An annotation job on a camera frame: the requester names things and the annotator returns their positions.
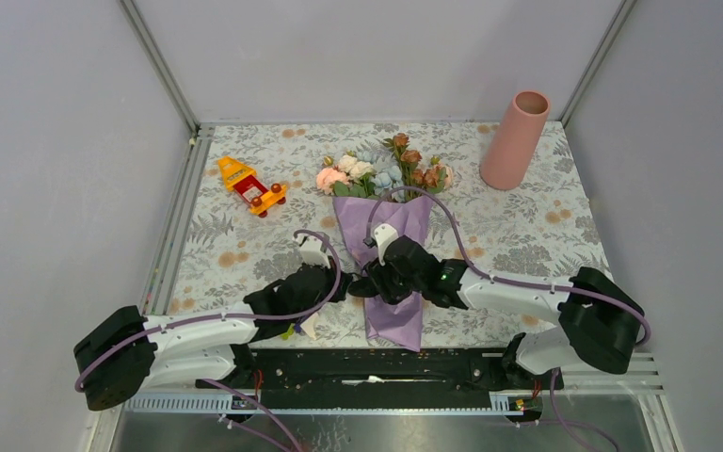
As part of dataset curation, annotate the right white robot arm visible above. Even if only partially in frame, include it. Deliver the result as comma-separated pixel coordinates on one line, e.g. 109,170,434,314
351,236,645,388

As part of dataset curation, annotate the purple paper flower bouquet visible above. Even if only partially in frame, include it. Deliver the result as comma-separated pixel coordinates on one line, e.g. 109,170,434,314
316,133,452,351

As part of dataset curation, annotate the floral patterned table mat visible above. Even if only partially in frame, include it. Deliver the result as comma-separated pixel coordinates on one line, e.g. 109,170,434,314
166,122,609,315

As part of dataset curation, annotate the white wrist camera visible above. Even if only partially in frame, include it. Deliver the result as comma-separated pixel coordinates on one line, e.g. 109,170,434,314
372,223,400,266
294,233,331,268

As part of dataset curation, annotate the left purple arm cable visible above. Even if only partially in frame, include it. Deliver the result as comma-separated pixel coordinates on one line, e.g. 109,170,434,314
74,229,344,393

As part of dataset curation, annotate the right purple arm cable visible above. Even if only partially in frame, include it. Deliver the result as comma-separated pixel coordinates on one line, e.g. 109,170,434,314
364,186,652,347

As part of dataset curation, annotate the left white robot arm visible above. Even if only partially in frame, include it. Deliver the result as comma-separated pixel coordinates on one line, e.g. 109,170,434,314
73,265,354,412

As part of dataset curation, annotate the green purple white toy block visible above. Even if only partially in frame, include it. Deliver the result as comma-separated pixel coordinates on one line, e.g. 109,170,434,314
280,314,319,340

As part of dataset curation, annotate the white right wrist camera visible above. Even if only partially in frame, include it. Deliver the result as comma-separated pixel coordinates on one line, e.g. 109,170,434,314
372,223,400,266

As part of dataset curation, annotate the black ribbon with gold letters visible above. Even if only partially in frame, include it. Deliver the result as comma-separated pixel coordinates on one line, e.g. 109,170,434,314
347,274,379,299

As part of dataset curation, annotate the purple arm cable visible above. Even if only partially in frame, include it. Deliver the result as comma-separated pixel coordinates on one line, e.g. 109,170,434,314
74,229,344,393
364,186,652,347

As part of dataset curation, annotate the perforated metal front rail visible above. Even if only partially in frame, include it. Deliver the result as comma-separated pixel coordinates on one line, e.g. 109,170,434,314
122,393,528,417

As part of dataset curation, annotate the pink cylindrical vase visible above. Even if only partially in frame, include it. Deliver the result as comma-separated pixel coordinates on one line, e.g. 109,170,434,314
479,90,551,191

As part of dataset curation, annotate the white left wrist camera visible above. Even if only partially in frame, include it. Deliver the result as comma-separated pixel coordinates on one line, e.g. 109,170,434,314
294,233,331,268

